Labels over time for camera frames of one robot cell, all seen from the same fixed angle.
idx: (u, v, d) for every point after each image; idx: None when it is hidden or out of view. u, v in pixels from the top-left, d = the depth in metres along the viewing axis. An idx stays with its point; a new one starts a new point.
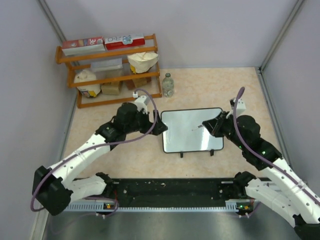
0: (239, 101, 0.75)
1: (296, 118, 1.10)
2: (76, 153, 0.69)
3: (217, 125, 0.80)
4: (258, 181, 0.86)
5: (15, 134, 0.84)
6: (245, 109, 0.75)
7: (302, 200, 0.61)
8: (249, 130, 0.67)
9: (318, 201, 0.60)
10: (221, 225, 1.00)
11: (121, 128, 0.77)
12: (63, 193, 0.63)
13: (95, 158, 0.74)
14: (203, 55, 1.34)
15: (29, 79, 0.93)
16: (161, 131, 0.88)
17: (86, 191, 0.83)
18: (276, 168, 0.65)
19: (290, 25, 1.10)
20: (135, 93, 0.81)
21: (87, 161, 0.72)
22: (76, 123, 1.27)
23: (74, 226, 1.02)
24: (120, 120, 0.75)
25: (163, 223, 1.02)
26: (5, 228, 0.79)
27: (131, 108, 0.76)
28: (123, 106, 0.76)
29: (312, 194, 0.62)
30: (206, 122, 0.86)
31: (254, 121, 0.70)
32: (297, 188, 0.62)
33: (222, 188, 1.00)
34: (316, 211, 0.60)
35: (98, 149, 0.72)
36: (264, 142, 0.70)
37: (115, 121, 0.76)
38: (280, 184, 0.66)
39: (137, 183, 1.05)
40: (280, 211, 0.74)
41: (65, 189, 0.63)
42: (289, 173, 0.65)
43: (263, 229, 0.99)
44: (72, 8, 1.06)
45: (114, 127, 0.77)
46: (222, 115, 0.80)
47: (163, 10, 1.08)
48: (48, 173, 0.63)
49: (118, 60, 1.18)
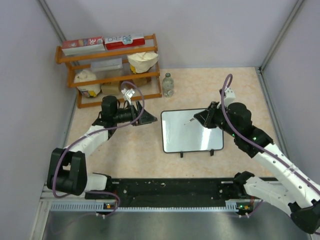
0: (228, 91, 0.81)
1: (296, 119, 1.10)
2: (86, 135, 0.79)
3: (209, 117, 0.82)
4: (256, 178, 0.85)
5: (15, 135, 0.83)
6: (234, 97, 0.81)
7: (294, 183, 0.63)
8: (241, 116, 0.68)
9: (310, 184, 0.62)
10: (221, 225, 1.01)
11: (110, 119, 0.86)
12: (84, 164, 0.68)
13: (100, 141, 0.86)
14: (203, 55, 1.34)
15: (29, 79, 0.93)
16: (148, 120, 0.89)
17: (93, 182, 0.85)
18: (267, 153, 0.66)
19: (290, 25, 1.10)
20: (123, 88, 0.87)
21: (95, 142, 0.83)
22: (76, 123, 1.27)
23: (74, 226, 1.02)
24: (107, 112, 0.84)
25: (163, 223, 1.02)
26: (5, 228, 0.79)
27: (112, 99, 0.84)
28: (104, 99, 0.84)
29: (304, 178, 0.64)
30: (198, 115, 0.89)
31: (246, 108, 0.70)
32: (288, 171, 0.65)
33: (222, 188, 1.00)
34: (309, 194, 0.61)
35: (101, 132, 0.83)
36: (256, 129, 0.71)
37: (102, 114, 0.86)
38: (273, 169, 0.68)
39: (137, 183, 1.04)
40: (276, 203, 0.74)
41: (84, 159, 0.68)
42: (281, 157, 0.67)
43: (263, 229, 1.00)
44: (72, 8, 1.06)
45: (104, 119, 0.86)
46: (213, 106, 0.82)
47: (163, 10, 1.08)
48: (65, 150, 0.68)
49: (119, 60, 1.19)
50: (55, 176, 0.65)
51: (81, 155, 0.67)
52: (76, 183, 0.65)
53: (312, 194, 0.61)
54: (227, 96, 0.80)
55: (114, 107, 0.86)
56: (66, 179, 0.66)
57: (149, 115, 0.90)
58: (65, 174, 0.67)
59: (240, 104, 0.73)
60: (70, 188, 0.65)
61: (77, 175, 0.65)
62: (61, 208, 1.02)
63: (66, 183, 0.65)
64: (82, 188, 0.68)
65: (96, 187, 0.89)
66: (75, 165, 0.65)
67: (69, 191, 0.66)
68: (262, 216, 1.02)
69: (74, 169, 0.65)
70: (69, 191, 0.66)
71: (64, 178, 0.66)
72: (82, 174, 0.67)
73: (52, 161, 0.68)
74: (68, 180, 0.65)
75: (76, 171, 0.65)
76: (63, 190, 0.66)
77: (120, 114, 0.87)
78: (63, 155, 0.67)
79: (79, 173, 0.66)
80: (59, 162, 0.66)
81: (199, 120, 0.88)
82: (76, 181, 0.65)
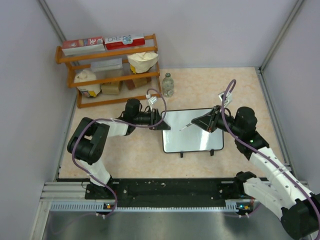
0: (228, 94, 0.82)
1: (295, 118, 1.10)
2: (111, 118, 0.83)
3: (212, 121, 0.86)
4: (257, 179, 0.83)
5: (15, 135, 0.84)
6: (231, 101, 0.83)
7: (281, 182, 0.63)
8: (246, 121, 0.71)
9: (297, 184, 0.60)
10: (221, 225, 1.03)
11: (131, 119, 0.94)
12: (105, 136, 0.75)
13: (116, 132, 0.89)
14: (202, 55, 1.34)
15: (29, 80, 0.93)
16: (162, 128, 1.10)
17: (100, 170, 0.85)
18: (260, 153, 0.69)
19: (290, 25, 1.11)
20: (147, 95, 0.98)
21: (115, 130, 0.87)
22: (76, 124, 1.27)
23: (74, 225, 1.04)
24: (129, 113, 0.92)
25: (163, 223, 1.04)
26: (5, 229, 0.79)
27: (136, 103, 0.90)
28: (129, 101, 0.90)
29: (293, 179, 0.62)
30: (197, 120, 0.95)
31: (253, 114, 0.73)
32: (277, 171, 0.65)
33: (222, 188, 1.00)
34: (294, 194, 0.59)
35: (122, 124, 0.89)
36: (257, 135, 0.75)
37: (125, 114, 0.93)
38: (265, 171, 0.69)
39: (137, 183, 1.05)
40: (271, 207, 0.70)
41: (107, 131, 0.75)
42: (273, 159, 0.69)
43: (262, 229, 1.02)
44: (72, 8, 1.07)
45: (125, 119, 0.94)
46: (216, 111, 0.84)
47: (163, 10, 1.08)
48: (93, 121, 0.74)
49: (118, 60, 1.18)
50: (78, 138, 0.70)
51: (106, 127, 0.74)
52: (93, 151, 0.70)
53: (298, 193, 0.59)
54: (227, 100, 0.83)
55: (136, 109, 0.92)
56: (85, 146, 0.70)
57: (163, 123, 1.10)
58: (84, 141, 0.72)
59: (249, 109, 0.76)
60: (86, 155, 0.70)
61: (97, 142, 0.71)
62: (61, 208, 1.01)
63: (84, 150, 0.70)
64: (96, 158, 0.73)
65: (100, 176, 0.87)
66: (99, 132, 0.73)
67: (85, 158, 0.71)
68: (262, 215, 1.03)
69: (97, 135, 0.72)
70: (84, 158, 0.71)
71: (82, 144, 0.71)
72: (100, 144, 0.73)
73: (80, 125, 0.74)
74: (86, 147, 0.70)
75: (98, 137, 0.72)
76: (80, 155, 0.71)
77: (140, 117, 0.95)
78: (92, 122, 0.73)
79: (100, 141, 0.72)
80: (86, 127, 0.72)
81: (198, 125, 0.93)
82: (95, 147, 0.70)
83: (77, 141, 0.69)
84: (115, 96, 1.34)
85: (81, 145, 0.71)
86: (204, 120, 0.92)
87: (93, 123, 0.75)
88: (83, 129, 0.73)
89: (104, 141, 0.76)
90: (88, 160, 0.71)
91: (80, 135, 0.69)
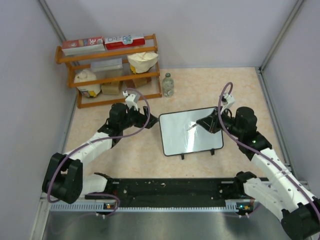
0: (228, 96, 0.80)
1: (296, 118, 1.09)
2: (88, 142, 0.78)
3: (213, 123, 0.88)
4: (257, 180, 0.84)
5: (15, 135, 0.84)
6: (234, 102, 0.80)
7: (284, 185, 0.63)
8: (247, 120, 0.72)
9: (300, 188, 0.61)
10: (221, 225, 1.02)
11: (117, 127, 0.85)
12: (80, 173, 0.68)
13: (100, 152, 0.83)
14: (202, 55, 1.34)
15: (29, 79, 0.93)
16: (152, 124, 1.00)
17: (91, 185, 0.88)
18: (262, 155, 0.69)
19: (289, 26, 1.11)
20: (124, 92, 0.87)
21: (96, 151, 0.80)
22: (76, 123, 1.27)
23: (74, 226, 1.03)
24: (115, 120, 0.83)
25: (163, 223, 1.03)
26: (6, 229, 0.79)
27: (122, 108, 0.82)
28: (113, 107, 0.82)
29: (295, 182, 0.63)
30: (201, 121, 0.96)
31: (253, 113, 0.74)
32: (280, 173, 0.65)
33: (222, 188, 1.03)
34: (297, 196, 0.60)
35: (105, 140, 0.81)
36: (259, 135, 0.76)
37: (110, 122, 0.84)
38: (267, 172, 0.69)
39: (137, 183, 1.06)
40: (272, 209, 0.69)
41: (81, 169, 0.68)
42: (276, 161, 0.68)
43: (262, 230, 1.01)
44: (72, 8, 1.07)
45: (111, 127, 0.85)
46: (216, 113, 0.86)
47: (163, 10, 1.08)
48: (64, 158, 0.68)
49: (118, 60, 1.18)
50: (52, 180, 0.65)
51: (79, 165, 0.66)
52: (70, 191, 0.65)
53: (301, 197, 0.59)
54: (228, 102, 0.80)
55: (122, 116, 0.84)
56: (61, 186, 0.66)
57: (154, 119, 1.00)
58: (61, 180, 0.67)
59: (248, 108, 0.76)
60: (63, 195, 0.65)
61: (71, 183, 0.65)
62: (61, 207, 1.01)
63: (60, 190, 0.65)
64: (73, 197, 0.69)
65: (93, 190, 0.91)
66: (71, 173, 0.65)
67: (62, 198, 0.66)
68: (262, 216, 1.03)
69: (70, 177, 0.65)
70: (61, 198, 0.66)
71: (59, 184, 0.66)
72: (77, 182, 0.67)
73: (51, 165, 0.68)
74: (63, 187, 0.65)
75: (70, 181, 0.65)
76: (57, 196, 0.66)
77: (130, 118, 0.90)
78: (64, 160, 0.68)
79: (74, 181, 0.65)
80: (58, 168, 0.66)
81: (202, 125, 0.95)
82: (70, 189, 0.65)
83: (51, 182, 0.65)
84: (115, 97, 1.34)
85: (59, 184, 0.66)
86: (208, 121, 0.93)
87: (66, 159, 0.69)
88: (55, 168, 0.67)
89: (80, 178, 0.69)
90: (64, 201, 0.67)
91: (52, 180, 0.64)
